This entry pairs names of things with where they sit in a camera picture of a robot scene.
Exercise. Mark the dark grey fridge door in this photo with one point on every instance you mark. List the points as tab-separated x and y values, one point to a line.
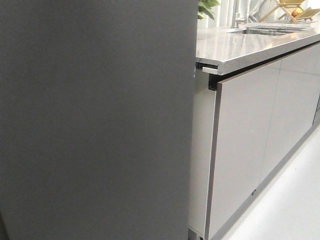
96	107

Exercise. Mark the grey left cabinet door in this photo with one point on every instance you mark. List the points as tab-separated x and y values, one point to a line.
242	116

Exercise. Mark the grey cabinet door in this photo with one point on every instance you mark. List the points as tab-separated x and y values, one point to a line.
296	99
242	116

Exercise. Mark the grey stone countertop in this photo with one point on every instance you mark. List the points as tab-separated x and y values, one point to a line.
220	51

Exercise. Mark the white curtain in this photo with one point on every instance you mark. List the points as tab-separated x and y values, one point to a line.
256	10

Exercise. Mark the green leafy potted plant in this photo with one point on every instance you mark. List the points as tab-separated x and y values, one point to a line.
205	8

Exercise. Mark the silver gooseneck faucet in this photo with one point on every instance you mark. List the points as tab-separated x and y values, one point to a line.
239	13

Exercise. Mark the stainless steel sink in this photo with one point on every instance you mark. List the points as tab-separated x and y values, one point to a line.
273	30

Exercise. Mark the red apple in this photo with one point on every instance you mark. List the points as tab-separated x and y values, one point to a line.
296	12

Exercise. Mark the wooden folding dish rack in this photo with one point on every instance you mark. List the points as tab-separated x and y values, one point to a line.
287	6

